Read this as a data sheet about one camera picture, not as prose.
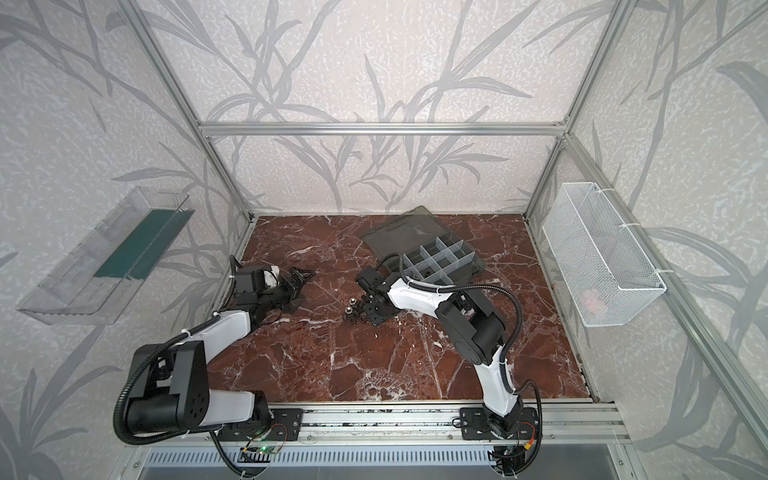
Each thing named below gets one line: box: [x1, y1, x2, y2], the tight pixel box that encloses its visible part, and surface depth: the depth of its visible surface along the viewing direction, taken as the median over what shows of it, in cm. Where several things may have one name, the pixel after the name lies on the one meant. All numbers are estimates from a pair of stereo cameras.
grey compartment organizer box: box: [361, 205, 486, 287], surface depth 110 cm
